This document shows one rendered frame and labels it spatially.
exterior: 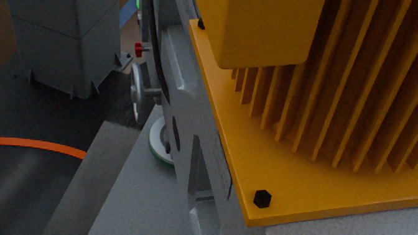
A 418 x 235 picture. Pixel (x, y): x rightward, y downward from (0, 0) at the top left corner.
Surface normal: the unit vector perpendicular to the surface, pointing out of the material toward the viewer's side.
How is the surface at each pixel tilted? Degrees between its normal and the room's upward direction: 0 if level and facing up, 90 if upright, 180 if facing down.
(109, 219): 0
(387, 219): 0
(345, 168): 0
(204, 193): 45
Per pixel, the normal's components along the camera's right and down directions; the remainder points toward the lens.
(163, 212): 0.09, -0.68
